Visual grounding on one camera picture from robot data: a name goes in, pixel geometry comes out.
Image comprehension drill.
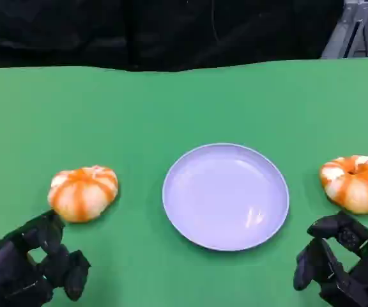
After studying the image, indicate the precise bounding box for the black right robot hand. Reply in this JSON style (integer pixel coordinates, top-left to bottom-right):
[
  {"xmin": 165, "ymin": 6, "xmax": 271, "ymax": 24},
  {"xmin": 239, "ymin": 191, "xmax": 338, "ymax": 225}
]
[{"xmin": 293, "ymin": 210, "xmax": 368, "ymax": 307}]

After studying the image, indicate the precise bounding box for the lilac plate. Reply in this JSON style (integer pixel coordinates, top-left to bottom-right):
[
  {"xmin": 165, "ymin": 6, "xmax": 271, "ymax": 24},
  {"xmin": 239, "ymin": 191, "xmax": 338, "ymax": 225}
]
[{"xmin": 162, "ymin": 143, "xmax": 290, "ymax": 251}]

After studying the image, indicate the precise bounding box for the black backdrop curtain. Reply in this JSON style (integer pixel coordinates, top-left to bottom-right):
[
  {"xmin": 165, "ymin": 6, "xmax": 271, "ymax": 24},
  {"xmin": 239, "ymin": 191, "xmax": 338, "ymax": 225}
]
[{"xmin": 0, "ymin": 0, "xmax": 345, "ymax": 72}]

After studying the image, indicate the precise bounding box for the orange and white bread roll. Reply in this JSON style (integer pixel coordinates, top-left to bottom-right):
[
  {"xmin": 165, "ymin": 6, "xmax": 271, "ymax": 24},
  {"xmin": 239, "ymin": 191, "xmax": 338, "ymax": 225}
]
[
  {"xmin": 47, "ymin": 165, "xmax": 119, "ymax": 223},
  {"xmin": 319, "ymin": 155, "xmax": 368, "ymax": 215}
]

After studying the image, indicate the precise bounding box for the grey metal frame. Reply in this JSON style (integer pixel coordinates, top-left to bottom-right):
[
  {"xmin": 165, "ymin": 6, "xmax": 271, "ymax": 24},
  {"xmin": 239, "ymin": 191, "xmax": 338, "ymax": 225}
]
[{"xmin": 320, "ymin": 0, "xmax": 368, "ymax": 59}]

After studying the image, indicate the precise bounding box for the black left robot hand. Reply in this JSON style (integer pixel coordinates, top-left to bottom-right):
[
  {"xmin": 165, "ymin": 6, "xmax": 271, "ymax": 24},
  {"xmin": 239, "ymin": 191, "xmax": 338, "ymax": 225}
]
[{"xmin": 0, "ymin": 210, "xmax": 92, "ymax": 307}]

